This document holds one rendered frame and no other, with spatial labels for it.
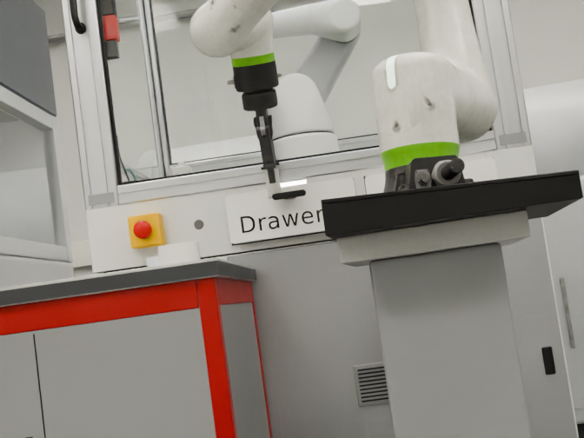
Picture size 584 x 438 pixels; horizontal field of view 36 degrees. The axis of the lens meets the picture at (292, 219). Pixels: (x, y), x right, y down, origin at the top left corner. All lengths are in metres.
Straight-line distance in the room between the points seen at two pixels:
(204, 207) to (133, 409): 0.70
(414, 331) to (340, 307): 0.65
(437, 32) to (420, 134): 0.27
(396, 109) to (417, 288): 0.29
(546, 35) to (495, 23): 3.29
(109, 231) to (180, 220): 0.16
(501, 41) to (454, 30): 0.48
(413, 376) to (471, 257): 0.20
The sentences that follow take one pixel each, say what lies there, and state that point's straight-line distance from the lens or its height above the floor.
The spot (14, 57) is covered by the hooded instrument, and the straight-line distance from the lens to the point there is 2.86.
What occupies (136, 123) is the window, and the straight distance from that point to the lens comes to 2.11.
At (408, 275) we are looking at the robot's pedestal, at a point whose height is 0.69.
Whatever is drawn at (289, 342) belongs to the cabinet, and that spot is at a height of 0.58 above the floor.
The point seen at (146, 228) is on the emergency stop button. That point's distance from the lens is 1.98.
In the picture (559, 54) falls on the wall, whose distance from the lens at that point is 5.38.
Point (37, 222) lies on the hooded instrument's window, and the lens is 2.87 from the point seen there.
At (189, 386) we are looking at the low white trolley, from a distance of 1.44.
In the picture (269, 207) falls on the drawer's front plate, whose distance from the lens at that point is 1.98.
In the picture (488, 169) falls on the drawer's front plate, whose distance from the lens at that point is 2.02.
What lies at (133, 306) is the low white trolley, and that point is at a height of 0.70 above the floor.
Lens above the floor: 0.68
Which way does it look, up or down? 5 degrees up
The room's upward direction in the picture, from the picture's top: 8 degrees counter-clockwise
